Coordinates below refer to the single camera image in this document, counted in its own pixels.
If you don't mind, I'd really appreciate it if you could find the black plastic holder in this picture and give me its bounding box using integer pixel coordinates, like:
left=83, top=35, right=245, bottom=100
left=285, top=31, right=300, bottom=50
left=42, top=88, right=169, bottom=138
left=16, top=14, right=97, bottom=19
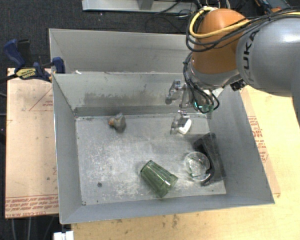
left=192, top=132, right=228, bottom=187

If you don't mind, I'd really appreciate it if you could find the green glass cup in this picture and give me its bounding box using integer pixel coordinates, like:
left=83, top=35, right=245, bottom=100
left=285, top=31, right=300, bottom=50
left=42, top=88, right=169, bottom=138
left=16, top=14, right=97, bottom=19
left=139, top=159, right=179, bottom=199

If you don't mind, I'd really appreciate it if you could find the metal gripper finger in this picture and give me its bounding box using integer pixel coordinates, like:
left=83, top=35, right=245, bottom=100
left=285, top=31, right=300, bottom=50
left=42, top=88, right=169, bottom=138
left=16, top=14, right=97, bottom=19
left=170, top=110, right=191, bottom=136
left=165, top=79, right=189, bottom=105

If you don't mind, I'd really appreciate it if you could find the brown cardboard board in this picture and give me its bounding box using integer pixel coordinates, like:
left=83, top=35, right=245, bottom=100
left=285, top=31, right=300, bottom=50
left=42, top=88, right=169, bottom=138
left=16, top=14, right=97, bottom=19
left=4, top=67, right=282, bottom=220

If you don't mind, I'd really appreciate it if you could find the black cylinder on white bracket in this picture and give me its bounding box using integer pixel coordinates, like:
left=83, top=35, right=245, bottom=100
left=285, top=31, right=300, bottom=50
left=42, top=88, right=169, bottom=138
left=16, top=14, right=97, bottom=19
left=211, top=79, right=248, bottom=99

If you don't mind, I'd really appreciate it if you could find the grey metal bin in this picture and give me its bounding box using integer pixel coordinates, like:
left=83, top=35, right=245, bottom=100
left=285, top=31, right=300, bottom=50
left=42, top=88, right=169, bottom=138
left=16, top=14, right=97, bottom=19
left=48, top=28, right=276, bottom=225

